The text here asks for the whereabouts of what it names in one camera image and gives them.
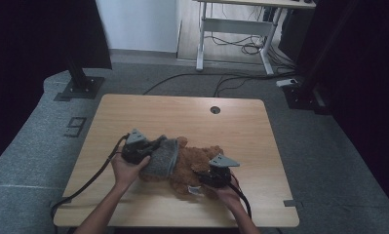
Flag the brown teddy bear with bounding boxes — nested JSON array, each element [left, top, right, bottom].
[[137, 136, 226, 199]]

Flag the person's left hand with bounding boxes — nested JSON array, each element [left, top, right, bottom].
[[110, 150, 152, 193]]

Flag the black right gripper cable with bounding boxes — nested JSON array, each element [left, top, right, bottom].
[[226, 173, 253, 219]]

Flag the black computer tower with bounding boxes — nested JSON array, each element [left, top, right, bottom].
[[277, 8, 308, 63]]

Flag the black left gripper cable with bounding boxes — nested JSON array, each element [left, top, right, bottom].
[[50, 133, 131, 219]]

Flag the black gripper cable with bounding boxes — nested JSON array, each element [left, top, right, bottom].
[[226, 173, 253, 219], [50, 133, 131, 219]]

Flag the long black floor cable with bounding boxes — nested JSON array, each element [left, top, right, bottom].
[[142, 71, 302, 98]]

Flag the grey floor socket plate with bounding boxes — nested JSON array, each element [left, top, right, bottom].
[[62, 116, 88, 138]]

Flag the black stand with base plate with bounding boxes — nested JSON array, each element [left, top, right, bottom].
[[282, 0, 361, 115], [54, 53, 106, 102]]

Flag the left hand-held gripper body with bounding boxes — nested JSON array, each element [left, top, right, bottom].
[[120, 128, 158, 166]]

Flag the person's right hand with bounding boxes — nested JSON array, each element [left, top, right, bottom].
[[211, 179, 246, 210]]

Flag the white desk frame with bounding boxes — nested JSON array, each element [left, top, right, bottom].
[[193, 0, 317, 76]]

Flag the white power strip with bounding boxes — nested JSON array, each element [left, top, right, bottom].
[[275, 78, 299, 88]]

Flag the grey fuzzy cloth garment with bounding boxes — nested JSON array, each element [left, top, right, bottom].
[[139, 134, 180, 179]]

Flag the bundle of black cables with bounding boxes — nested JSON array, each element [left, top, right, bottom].
[[204, 32, 297, 72]]

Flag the black curtain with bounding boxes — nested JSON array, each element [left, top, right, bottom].
[[0, 0, 113, 172], [295, 0, 389, 213]]

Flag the grey tape strip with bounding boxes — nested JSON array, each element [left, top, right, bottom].
[[49, 196, 74, 209], [283, 199, 304, 209]]

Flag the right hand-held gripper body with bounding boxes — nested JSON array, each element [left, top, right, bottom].
[[208, 153, 241, 190]]

